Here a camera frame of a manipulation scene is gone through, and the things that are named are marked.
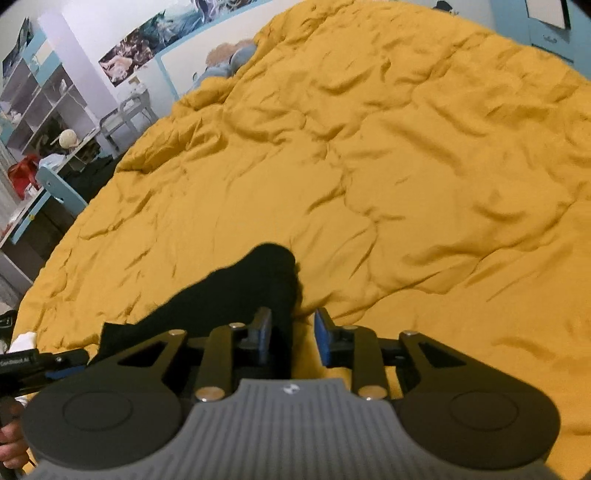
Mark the blue white wardrobe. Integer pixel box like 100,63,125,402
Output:
491,1,590,79

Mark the black t-shirt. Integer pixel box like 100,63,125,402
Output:
90,243,301,380

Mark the person's left hand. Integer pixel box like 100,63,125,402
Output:
0,397,29,470

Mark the plush toy on bed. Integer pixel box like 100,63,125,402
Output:
191,40,257,90

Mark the white desk with shelves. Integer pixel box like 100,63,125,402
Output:
1,13,116,297

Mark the small metal step stool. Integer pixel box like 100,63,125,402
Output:
99,89,158,152

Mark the blue wooden chair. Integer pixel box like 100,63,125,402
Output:
7,167,88,245

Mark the red bag on desk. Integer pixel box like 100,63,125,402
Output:
7,154,40,200

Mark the mustard yellow duvet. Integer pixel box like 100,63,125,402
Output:
16,1,590,479

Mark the poster strip on wall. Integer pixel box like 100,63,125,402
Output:
98,0,253,86

